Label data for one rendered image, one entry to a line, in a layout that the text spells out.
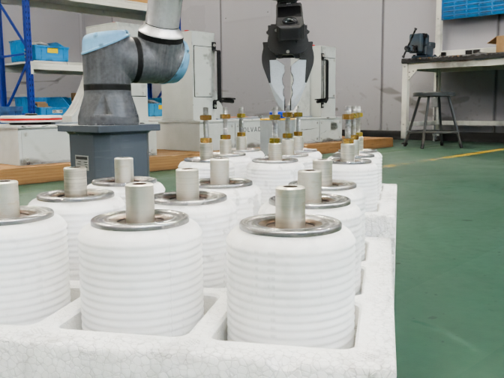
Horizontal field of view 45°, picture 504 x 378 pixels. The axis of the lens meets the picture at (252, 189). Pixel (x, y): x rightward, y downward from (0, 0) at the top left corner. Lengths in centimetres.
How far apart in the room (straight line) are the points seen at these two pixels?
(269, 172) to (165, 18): 72
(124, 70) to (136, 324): 115
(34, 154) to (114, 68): 159
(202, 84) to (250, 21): 415
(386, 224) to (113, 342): 57
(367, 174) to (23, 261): 59
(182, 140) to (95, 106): 231
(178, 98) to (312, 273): 345
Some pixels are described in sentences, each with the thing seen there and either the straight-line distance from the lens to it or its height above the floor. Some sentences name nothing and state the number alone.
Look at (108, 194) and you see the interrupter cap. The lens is 62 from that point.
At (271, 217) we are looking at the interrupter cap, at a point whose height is 25.
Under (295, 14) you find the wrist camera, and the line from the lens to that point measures 108.
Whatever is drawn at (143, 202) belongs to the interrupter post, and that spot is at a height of 27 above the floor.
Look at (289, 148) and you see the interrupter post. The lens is 111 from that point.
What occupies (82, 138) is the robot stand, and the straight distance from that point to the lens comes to 155.
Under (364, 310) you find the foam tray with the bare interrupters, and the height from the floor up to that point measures 18.
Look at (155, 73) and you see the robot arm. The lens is 159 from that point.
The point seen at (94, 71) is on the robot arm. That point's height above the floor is 43.
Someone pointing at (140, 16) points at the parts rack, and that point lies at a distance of 752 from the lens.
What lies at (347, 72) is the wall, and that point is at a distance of 693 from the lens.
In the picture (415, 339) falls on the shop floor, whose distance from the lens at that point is 95.
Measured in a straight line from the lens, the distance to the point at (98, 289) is 46.
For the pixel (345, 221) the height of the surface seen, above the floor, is 24.
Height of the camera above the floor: 34
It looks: 8 degrees down
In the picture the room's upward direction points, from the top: 1 degrees counter-clockwise
